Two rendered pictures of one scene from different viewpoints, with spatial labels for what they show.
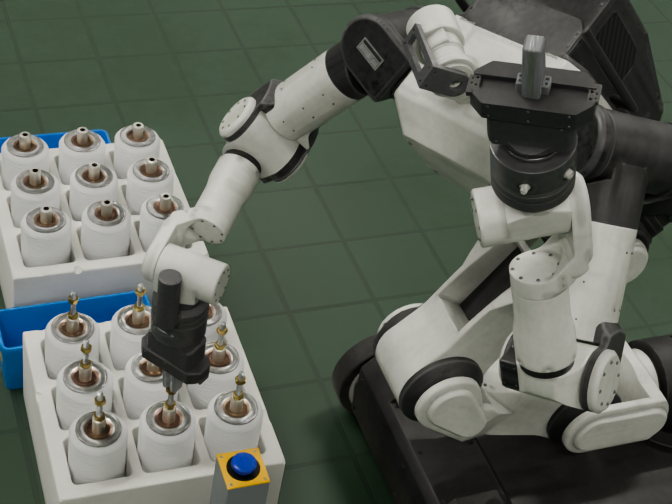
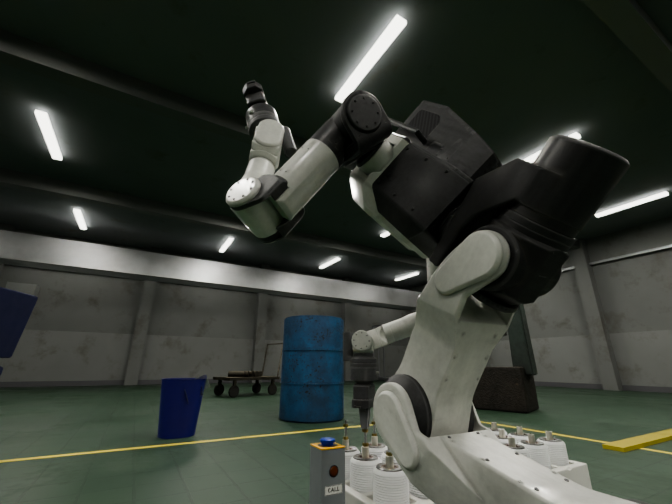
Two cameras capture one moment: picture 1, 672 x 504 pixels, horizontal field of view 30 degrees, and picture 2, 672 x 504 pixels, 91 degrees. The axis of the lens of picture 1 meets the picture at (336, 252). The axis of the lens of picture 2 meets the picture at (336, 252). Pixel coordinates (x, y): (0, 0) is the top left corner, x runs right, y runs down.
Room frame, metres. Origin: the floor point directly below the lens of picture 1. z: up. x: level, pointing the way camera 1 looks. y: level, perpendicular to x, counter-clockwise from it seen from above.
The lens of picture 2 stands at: (1.24, -0.93, 0.52)
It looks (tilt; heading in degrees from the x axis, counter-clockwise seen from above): 19 degrees up; 88
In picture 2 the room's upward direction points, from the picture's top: straight up
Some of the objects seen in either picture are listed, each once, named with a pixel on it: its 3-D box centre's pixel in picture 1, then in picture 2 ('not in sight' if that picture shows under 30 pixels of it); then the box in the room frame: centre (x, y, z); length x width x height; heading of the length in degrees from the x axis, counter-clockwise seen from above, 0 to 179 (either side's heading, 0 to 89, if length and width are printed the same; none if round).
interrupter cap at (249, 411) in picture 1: (236, 408); (389, 467); (1.43, 0.11, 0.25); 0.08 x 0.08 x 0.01
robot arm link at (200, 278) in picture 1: (184, 289); (359, 349); (1.36, 0.21, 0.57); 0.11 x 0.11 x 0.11; 78
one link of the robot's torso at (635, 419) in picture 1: (592, 390); not in sight; (1.62, -0.51, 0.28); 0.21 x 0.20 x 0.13; 118
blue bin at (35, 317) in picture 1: (75, 340); not in sight; (1.68, 0.47, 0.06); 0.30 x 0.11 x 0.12; 118
